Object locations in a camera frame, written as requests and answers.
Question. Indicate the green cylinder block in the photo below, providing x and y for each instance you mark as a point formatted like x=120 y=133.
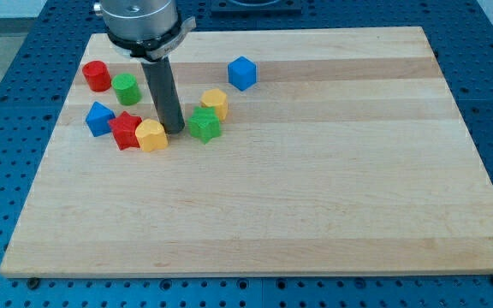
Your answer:
x=126 y=88

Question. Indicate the yellow heart block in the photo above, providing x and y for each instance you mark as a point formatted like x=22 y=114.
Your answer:
x=151 y=135

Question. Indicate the black mounting plate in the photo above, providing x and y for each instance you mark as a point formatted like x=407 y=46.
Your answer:
x=257 y=7

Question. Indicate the yellow hexagon block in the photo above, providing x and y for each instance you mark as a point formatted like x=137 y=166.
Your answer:
x=217 y=99

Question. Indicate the blue triangular block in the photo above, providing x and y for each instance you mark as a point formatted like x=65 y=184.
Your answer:
x=98 y=119

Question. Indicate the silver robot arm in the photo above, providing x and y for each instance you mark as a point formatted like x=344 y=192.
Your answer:
x=148 y=31

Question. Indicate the red star block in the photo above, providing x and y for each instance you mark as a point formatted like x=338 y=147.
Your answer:
x=123 y=129

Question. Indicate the green star block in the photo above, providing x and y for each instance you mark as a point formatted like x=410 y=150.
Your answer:
x=204 y=124

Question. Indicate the red cylinder block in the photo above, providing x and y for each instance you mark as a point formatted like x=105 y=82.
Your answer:
x=97 y=76

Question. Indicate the blue cube block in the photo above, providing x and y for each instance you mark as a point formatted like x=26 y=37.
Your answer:
x=242 y=73

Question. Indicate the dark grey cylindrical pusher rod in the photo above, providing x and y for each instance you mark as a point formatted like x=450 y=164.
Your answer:
x=161 y=84

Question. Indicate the large wooden board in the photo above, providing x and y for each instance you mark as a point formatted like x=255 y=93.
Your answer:
x=348 y=156

